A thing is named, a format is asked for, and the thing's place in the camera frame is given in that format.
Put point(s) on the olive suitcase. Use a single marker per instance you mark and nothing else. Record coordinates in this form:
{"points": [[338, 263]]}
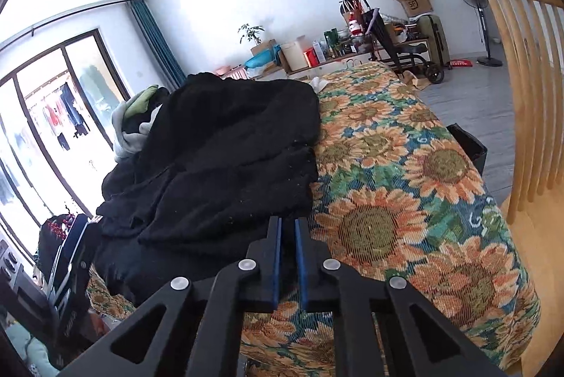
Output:
{"points": [[434, 39]]}

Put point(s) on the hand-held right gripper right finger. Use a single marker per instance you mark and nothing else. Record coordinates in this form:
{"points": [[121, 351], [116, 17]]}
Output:
{"points": [[302, 267]]}

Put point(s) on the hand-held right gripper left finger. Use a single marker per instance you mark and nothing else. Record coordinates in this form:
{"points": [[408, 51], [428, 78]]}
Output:
{"points": [[275, 267]]}

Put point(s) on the wooden chair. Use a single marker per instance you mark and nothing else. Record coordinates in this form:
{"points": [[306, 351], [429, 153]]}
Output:
{"points": [[528, 95]]}

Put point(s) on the green garment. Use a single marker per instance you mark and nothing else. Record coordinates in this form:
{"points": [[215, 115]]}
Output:
{"points": [[143, 101]]}

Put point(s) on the white plastic container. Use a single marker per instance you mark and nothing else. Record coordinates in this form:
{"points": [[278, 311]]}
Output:
{"points": [[293, 55]]}

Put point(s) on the black trolley cart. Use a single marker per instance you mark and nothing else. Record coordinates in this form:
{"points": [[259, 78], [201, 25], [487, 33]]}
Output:
{"points": [[396, 46]]}

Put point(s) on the black standing fan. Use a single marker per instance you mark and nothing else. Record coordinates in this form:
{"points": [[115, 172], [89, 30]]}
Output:
{"points": [[480, 6]]}

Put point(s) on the teal curtain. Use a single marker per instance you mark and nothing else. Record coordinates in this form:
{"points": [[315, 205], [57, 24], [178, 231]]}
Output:
{"points": [[156, 42]]}

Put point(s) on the black knit sweater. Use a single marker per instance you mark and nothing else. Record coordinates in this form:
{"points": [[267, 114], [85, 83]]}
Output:
{"points": [[229, 161]]}

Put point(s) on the black jacket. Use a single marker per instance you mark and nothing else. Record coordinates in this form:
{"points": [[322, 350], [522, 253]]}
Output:
{"points": [[119, 236]]}

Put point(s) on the black waste bin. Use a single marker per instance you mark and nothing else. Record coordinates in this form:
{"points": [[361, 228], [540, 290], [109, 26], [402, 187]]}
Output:
{"points": [[469, 147]]}

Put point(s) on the curtain rod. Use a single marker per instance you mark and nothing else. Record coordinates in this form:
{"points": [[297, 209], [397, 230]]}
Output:
{"points": [[75, 13]]}

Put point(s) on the potted plant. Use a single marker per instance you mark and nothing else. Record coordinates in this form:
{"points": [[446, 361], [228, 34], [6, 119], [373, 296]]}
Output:
{"points": [[251, 33]]}

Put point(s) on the grey knit sweater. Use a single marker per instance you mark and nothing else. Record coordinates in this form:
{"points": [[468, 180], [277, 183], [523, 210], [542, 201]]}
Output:
{"points": [[125, 141]]}

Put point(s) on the sunflower tablecloth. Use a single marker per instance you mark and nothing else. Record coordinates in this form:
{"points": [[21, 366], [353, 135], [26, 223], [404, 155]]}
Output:
{"points": [[396, 205]]}

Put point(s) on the red berry branches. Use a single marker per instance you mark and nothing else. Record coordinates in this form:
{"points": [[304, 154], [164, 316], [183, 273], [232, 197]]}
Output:
{"points": [[57, 225]]}

